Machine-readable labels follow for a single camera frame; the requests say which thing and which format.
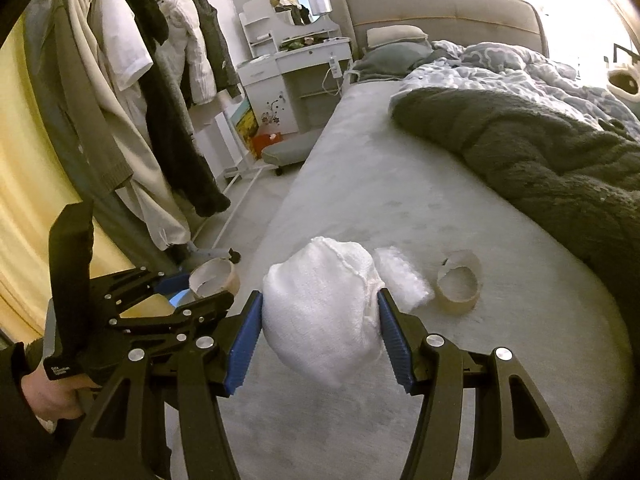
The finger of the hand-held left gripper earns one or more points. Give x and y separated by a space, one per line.
172 285
200 308

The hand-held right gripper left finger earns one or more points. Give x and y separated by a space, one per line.
245 345

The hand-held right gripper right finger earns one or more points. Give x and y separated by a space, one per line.
397 345

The cardboard tape roll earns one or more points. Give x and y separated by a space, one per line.
452 305
225 275

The white paper towel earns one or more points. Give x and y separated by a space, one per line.
320 310

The person's left forearm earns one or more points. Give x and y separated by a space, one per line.
15 435

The person's left hand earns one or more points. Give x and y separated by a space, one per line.
50 395

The bubble wrap piece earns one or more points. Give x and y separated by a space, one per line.
405 280

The yellow curtain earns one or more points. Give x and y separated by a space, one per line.
30 185

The white clothes rack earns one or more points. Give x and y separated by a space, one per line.
235 205

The black fuzzy garment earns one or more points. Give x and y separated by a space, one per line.
175 160

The olive grey cardigan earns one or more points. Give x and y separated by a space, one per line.
90 125

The clothes rack with hanging garments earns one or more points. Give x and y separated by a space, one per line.
50 110

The bed with white sheet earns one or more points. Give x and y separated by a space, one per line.
375 185

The orange box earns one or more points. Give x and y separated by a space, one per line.
260 146

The landscape painting canvas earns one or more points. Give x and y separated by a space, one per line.
245 125

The grey cushioned stool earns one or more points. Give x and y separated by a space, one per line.
290 152

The white t-shirt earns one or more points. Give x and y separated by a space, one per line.
122 50

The grey fuzzy blanket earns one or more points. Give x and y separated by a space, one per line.
525 160

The white puffer jacket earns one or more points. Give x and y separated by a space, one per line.
192 60

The white vanity table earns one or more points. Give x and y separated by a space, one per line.
300 85

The dark grey coat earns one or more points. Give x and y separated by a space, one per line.
215 50

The black knit garment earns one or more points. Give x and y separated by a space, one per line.
145 5

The white power strip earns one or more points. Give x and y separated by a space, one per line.
336 66

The grey-green pillow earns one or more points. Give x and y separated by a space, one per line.
390 57

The patterned grey duvet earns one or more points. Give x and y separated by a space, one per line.
500 67

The cream pillow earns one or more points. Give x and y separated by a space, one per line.
395 35

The white table lamp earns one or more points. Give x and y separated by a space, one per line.
318 4

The grey upholstered headboard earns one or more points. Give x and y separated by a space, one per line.
450 10

